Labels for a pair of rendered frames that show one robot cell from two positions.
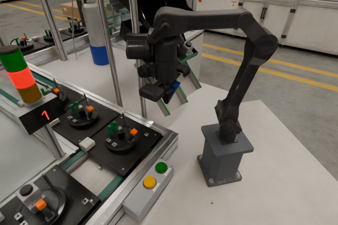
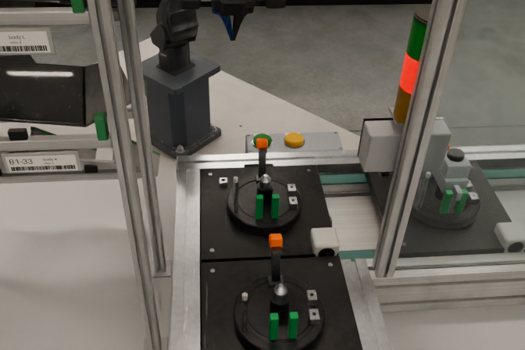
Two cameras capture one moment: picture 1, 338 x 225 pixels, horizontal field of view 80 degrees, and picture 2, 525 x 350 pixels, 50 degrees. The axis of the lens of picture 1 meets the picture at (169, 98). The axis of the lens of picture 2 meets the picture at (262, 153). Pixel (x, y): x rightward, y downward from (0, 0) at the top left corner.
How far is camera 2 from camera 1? 1.32 m
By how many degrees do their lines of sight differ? 91
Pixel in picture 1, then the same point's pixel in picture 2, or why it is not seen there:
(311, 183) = not seen: hidden behind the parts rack
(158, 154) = (243, 156)
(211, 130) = (174, 80)
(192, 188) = (237, 147)
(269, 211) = not seen: hidden behind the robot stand
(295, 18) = not seen: outside the picture
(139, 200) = (323, 138)
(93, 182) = (352, 218)
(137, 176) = (299, 156)
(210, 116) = (48, 184)
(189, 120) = (85, 208)
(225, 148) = (199, 62)
